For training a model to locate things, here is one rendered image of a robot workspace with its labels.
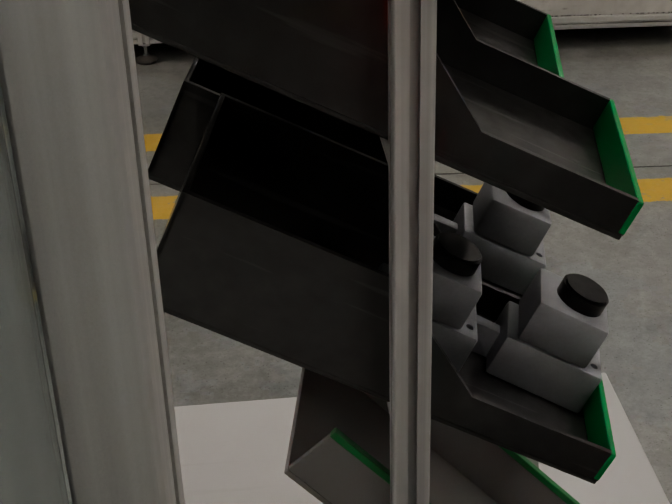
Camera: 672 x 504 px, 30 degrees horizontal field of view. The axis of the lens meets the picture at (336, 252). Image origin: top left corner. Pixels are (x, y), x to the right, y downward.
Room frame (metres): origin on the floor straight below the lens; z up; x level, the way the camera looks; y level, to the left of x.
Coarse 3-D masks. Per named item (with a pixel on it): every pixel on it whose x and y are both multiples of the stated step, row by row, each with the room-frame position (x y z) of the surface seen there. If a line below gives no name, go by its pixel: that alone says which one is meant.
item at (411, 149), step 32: (416, 0) 0.54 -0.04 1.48; (416, 32) 0.54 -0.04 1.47; (416, 64) 0.54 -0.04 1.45; (416, 96) 0.54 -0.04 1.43; (416, 128) 0.54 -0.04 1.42; (416, 160) 0.54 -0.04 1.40; (416, 192) 0.54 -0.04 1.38; (416, 224) 0.54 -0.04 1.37; (416, 256) 0.54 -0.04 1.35; (416, 288) 0.54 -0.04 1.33; (416, 320) 0.54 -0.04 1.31; (416, 352) 0.54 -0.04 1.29; (416, 384) 0.54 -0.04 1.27; (416, 416) 0.54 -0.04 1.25; (416, 448) 0.54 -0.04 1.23; (416, 480) 0.53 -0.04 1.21
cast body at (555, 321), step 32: (544, 288) 0.63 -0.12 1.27; (576, 288) 0.63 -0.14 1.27; (480, 320) 0.64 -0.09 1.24; (512, 320) 0.64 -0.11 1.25; (544, 320) 0.61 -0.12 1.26; (576, 320) 0.61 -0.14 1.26; (480, 352) 0.63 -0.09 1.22; (512, 352) 0.62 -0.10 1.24; (544, 352) 0.61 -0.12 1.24; (576, 352) 0.61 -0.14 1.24; (544, 384) 0.61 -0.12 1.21; (576, 384) 0.61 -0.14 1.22
